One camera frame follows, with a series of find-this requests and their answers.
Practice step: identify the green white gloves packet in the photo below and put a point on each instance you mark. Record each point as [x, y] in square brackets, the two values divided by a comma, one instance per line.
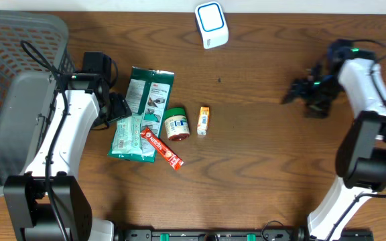
[148, 94]

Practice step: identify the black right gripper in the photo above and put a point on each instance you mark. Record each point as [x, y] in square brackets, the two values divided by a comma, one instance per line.
[298, 89]

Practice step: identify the green lid white jar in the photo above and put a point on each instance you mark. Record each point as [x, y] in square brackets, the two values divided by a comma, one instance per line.
[176, 124]

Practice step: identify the red nescafe stick sachet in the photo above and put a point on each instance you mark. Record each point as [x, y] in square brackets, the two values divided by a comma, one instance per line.
[173, 159]

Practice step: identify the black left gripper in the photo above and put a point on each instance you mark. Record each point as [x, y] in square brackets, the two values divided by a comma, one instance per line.
[120, 107]

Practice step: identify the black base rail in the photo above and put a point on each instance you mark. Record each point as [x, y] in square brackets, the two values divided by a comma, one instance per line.
[278, 234]

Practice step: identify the white barcode scanner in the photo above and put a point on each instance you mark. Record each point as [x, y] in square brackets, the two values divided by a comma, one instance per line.
[211, 24]

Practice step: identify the grey plastic mesh basket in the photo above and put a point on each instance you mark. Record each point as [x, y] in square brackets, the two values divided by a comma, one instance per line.
[27, 89]

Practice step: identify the light green wipes packet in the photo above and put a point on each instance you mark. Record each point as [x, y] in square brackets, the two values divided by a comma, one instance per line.
[127, 139]

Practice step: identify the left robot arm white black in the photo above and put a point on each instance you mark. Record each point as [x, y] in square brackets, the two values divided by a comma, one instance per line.
[46, 202]

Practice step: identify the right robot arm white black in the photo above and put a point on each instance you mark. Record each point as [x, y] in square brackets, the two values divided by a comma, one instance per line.
[361, 157]

